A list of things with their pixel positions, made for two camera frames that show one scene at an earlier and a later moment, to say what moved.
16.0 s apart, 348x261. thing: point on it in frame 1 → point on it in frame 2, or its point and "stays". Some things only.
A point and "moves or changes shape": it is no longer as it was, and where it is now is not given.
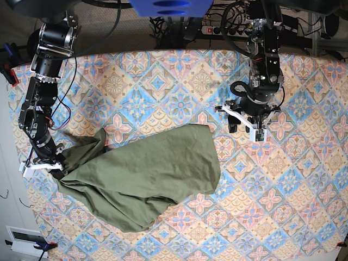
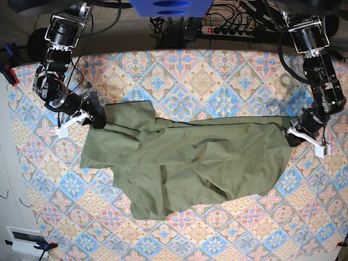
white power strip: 210,30 stays
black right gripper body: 252,108 → 306,126
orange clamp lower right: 341,244 stays
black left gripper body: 48,152 → 91,106
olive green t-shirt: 129,179 moves or changes shape
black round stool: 33,43 stays
